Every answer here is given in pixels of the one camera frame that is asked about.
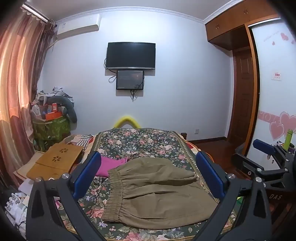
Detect pile of white papers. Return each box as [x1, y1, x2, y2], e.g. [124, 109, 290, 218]
[5, 178, 35, 232]

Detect black wall television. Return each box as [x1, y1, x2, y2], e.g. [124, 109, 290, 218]
[105, 42, 156, 70]

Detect yellow curved foam pad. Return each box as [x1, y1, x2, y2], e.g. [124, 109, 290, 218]
[113, 115, 141, 129]

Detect wooden lap desk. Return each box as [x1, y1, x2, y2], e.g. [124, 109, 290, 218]
[26, 143, 84, 180]

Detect red striped cloth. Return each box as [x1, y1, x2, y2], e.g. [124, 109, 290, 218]
[62, 134, 94, 149]

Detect white air conditioner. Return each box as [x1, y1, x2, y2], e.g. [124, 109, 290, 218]
[55, 14, 102, 35]

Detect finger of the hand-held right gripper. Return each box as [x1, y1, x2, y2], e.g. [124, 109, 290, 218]
[232, 151, 289, 186]
[253, 138, 296, 174]

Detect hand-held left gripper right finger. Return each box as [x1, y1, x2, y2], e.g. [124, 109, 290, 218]
[190, 151, 271, 241]

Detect green bottle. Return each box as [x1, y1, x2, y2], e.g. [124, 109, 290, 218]
[284, 129, 294, 151]

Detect olive green pants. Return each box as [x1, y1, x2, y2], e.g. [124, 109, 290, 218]
[101, 157, 220, 230]

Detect pink brown curtain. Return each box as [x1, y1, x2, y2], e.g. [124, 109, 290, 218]
[0, 5, 56, 186]

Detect wooden overhead cabinet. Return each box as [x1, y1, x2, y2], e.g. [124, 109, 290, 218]
[205, 0, 285, 50]

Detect dark floral blanket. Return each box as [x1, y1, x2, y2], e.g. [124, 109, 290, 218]
[55, 127, 241, 241]

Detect small black wall monitor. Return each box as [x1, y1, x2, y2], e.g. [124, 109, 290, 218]
[116, 70, 145, 90]

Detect orange box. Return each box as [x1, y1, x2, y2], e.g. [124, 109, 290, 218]
[45, 112, 63, 121]

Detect grey plush pillow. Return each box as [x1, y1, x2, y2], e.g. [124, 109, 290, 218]
[42, 95, 78, 123]

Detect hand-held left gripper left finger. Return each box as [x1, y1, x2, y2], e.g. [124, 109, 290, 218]
[26, 151, 109, 241]

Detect brown wooden door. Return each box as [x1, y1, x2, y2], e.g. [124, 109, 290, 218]
[228, 47, 258, 142]

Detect magenta folded cloth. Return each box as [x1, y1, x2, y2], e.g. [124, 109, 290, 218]
[95, 156, 130, 178]

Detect white heart-print wardrobe door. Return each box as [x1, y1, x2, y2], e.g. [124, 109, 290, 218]
[245, 16, 296, 158]

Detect green patterned storage box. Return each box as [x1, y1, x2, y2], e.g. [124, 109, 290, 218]
[32, 116, 71, 151]

